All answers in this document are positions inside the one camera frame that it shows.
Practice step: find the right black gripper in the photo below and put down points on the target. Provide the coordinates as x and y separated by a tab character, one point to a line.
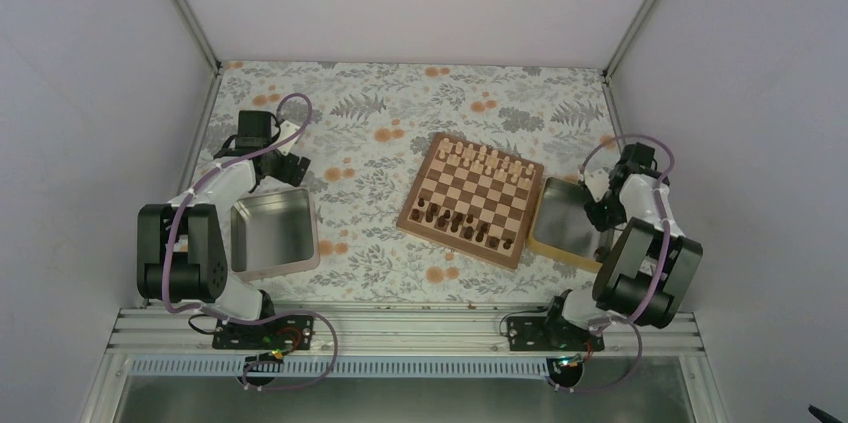
601	223

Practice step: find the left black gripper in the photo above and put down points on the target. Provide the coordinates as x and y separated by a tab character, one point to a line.
285	173

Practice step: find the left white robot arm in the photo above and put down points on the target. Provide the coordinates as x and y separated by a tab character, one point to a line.
181	259

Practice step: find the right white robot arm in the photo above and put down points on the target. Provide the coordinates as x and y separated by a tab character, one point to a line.
645	275

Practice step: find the yellow tin with dark pieces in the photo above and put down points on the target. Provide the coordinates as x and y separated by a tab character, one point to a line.
561	230

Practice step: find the empty silver metal tin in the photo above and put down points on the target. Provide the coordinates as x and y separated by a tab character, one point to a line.
274	235

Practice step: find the wooden chessboard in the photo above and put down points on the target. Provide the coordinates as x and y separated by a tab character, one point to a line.
498	189

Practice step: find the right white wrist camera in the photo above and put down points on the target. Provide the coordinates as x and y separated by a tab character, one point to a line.
596	183

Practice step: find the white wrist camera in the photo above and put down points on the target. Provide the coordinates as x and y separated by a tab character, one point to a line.
288	137
596	183

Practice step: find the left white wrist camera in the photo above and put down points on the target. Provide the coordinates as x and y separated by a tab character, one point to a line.
288	137

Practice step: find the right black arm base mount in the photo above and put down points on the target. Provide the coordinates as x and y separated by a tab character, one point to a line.
532	332

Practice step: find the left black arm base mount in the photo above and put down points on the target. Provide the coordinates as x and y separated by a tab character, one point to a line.
271	342

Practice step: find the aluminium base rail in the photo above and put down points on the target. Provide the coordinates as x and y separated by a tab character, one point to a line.
369	341

